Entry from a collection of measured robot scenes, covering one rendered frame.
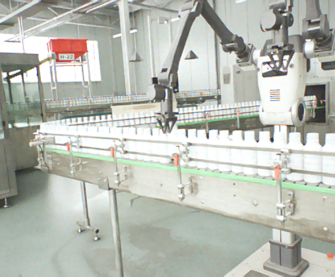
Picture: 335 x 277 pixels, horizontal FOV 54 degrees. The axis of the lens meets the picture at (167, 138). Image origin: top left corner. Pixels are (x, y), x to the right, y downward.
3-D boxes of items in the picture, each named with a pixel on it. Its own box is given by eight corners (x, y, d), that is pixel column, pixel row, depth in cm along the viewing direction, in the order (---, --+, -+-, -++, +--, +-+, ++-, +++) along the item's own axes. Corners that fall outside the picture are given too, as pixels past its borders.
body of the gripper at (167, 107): (153, 115, 149) (153, 99, 149) (169, 115, 157) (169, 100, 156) (163, 115, 145) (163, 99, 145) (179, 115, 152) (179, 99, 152)
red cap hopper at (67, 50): (62, 157, 793) (49, 38, 756) (57, 153, 856) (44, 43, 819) (99, 152, 835) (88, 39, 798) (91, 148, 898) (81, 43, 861)
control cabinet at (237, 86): (248, 141, 833) (245, 64, 808) (262, 143, 789) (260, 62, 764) (222, 146, 795) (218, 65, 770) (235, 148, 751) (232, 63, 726)
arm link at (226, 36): (203, -17, 155) (187, -12, 162) (194, 6, 152) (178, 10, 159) (245, 41, 185) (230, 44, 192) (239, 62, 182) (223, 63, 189)
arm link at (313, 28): (328, 28, 157) (316, 30, 161) (321, 14, 150) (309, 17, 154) (325, 44, 155) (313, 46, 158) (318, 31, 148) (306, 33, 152)
